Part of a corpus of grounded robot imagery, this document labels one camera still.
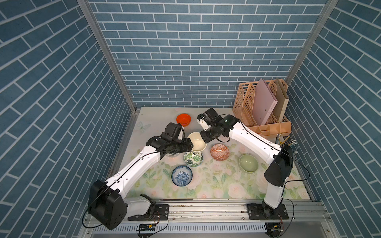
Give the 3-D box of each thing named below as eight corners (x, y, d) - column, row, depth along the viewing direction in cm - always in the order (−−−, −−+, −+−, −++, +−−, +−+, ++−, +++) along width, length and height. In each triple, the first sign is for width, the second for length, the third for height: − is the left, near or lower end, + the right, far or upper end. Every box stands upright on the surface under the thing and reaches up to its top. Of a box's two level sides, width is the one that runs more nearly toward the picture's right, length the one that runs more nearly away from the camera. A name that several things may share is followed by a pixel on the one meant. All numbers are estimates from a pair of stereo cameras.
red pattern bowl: (211, 161, 93) (211, 158, 90) (210, 147, 100) (210, 143, 96) (229, 161, 93) (230, 158, 90) (227, 147, 100) (228, 144, 96)
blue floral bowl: (171, 186, 83) (170, 184, 80) (173, 168, 90) (172, 165, 87) (192, 186, 83) (192, 184, 80) (192, 168, 90) (192, 165, 87)
